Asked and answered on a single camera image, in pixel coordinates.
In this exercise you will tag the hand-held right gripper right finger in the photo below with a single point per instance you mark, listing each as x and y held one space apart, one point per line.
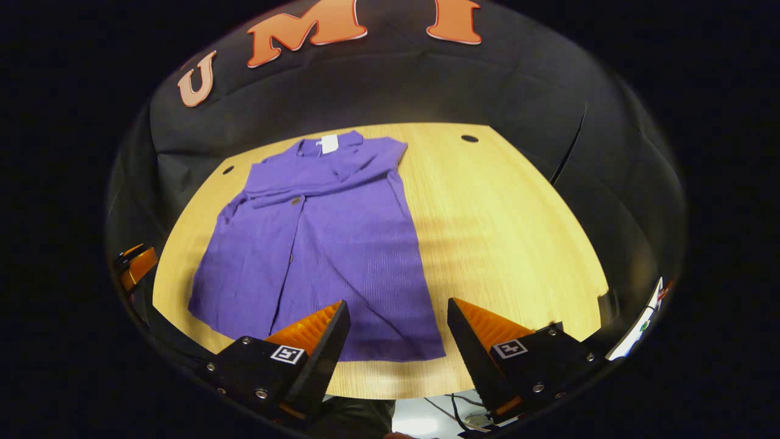
475 366

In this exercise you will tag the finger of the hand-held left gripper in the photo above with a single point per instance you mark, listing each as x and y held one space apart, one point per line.
141 268

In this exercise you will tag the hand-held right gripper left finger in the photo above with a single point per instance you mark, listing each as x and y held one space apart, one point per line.
329 360

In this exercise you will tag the purple knit cardigan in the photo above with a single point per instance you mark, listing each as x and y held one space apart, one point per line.
341 244

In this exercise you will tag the person's dark trousers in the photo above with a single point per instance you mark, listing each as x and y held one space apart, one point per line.
359 417

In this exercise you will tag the white flat panel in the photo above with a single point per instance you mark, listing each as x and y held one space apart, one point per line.
634 338

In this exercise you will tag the small red tag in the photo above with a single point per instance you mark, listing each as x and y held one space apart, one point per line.
664 291

